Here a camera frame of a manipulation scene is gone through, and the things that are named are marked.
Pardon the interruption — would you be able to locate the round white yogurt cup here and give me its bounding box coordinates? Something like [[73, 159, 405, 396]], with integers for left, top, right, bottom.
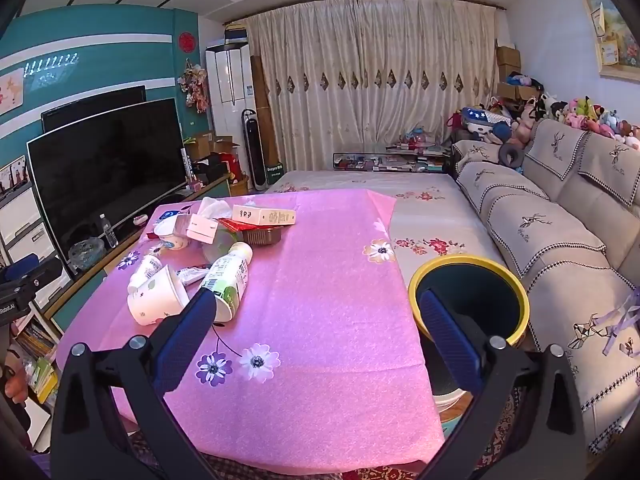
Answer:
[[152, 217, 191, 251]]

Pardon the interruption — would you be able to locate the framed floral painting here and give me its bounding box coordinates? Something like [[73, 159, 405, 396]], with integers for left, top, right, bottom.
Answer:
[[580, 0, 640, 81]]

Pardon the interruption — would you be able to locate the purple ribbon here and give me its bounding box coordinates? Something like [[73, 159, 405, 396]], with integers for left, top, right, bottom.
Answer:
[[597, 290, 640, 356]]

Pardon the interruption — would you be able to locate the large curved black television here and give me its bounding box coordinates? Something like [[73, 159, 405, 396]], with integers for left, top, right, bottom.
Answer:
[[26, 97, 188, 263]]

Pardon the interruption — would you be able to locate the teal and yellow television cabinet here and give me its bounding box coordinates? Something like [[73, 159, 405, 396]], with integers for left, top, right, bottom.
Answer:
[[20, 170, 236, 336]]

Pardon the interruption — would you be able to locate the red snack packet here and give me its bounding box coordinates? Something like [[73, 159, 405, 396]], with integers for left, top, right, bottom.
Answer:
[[215, 217, 281, 233]]

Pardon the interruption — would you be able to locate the dark bin with yellow rim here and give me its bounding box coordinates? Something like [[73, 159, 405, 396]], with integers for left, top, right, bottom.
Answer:
[[407, 255, 531, 413]]

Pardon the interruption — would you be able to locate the floral bed sheet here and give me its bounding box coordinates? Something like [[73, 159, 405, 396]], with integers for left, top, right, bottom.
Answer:
[[265, 170, 506, 281]]

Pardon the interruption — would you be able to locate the small pink box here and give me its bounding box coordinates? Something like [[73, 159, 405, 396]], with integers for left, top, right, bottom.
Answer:
[[186, 212, 219, 245]]

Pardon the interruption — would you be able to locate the squeezed white tube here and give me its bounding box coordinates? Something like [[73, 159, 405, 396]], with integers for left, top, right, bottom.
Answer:
[[176, 265, 211, 287]]

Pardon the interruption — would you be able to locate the pink floral tablecloth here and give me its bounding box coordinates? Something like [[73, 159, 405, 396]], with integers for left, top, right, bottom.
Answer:
[[55, 189, 446, 476]]

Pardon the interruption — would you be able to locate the glass bowl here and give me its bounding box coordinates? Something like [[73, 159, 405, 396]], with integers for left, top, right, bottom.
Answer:
[[68, 237, 106, 273]]

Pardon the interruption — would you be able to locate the white drawer unit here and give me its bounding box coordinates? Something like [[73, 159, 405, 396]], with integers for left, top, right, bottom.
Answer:
[[0, 180, 56, 281]]

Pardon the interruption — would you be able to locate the person's left hand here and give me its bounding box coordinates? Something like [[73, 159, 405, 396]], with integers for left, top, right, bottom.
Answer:
[[0, 360, 31, 406]]

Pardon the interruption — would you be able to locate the pink wall picture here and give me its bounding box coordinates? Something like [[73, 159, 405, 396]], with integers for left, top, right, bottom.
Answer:
[[0, 67, 26, 116]]

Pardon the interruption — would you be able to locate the open cardboard box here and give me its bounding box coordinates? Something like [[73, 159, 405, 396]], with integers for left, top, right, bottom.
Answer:
[[185, 132, 241, 161]]

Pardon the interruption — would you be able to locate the small white drink bottle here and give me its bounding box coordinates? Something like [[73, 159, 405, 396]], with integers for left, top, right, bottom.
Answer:
[[127, 254, 163, 295]]

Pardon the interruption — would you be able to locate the black tower fan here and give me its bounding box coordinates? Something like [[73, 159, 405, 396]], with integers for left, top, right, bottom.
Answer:
[[241, 108, 266, 191]]

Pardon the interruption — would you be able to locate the pile of plush toys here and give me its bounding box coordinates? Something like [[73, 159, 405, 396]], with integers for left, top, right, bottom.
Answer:
[[450, 72, 640, 151]]

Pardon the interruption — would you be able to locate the beige patterned curtain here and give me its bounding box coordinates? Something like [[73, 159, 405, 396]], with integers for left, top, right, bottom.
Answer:
[[245, 0, 501, 173]]

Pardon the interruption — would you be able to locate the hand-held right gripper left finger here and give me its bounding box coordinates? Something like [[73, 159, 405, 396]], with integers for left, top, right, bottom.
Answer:
[[50, 287, 221, 480]]

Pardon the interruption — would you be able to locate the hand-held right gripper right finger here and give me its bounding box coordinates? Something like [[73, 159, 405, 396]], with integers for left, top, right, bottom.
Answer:
[[415, 289, 588, 480]]

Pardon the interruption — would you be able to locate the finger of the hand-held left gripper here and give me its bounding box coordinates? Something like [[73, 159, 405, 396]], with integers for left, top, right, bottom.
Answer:
[[0, 254, 66, 293]]

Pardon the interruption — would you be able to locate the glass coffee table with books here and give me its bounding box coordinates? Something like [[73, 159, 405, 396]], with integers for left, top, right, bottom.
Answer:
[[332, 150, 451, 175]]

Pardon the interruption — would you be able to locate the row of colourful books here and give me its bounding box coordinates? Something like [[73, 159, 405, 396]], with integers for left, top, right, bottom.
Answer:
[[10, 310, 61, 406]]

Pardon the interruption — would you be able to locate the white cardboard box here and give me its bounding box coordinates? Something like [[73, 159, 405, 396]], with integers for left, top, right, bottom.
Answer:
[[231, 203, 297, 227]]

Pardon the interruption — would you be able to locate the beige sofa with deer covers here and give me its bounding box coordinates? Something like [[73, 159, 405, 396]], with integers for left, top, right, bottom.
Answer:
[[452, 119, 640, 456]]

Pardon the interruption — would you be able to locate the white leaf print paper cup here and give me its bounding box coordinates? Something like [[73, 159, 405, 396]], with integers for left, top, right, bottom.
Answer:
[[126, 265, 191, 326]]

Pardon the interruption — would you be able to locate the flat black television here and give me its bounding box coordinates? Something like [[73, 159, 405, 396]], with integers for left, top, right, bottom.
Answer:
[[41, 85, 147, 133]]

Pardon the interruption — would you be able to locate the clear water bottle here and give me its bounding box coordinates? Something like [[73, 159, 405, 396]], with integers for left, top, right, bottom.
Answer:
[[99, 213, 119, 248]]

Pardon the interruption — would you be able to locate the clear green plastic cup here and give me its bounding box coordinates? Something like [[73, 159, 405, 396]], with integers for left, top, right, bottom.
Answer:
[[204, 230, 241, 263]]

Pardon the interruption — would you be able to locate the brown plastic tray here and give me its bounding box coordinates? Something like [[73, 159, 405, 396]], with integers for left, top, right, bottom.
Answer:
[[242, 226, 283, 246]]

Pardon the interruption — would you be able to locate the grey neck pillow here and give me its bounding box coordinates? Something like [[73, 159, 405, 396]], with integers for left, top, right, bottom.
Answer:
[[498, 141, 524, 168]]

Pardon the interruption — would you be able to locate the white green label milk bottle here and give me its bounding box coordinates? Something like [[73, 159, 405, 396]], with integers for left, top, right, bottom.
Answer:
[[199, 241, 253, 323]]

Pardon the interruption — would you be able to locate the hanging flower decoration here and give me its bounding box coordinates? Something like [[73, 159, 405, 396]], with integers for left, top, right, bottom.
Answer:
[[177, 60, 208, 113]]

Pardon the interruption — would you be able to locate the white tissue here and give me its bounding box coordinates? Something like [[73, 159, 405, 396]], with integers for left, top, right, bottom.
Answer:
[[199, 196, 236, 218]]

